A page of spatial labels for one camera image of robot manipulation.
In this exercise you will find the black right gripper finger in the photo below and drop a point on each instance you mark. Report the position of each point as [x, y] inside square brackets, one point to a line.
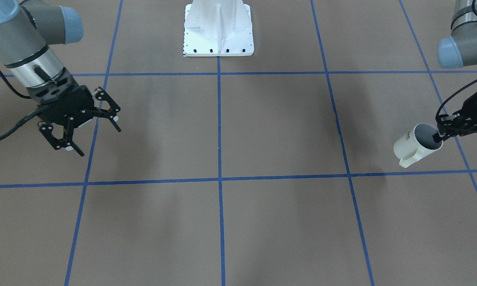
[111, 113]
[66, 142]

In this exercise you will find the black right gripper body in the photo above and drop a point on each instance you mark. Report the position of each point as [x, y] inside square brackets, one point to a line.
[84, 100]

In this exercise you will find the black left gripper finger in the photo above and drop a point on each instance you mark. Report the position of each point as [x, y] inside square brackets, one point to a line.
[455, 124]
[440, 138]

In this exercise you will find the white HOME mug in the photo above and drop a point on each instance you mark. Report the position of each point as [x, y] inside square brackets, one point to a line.
[418, 143]

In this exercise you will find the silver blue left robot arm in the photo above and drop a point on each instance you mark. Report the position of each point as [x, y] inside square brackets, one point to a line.
[457, 51]

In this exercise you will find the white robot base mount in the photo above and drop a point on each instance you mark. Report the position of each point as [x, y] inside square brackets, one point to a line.
[215, 28]

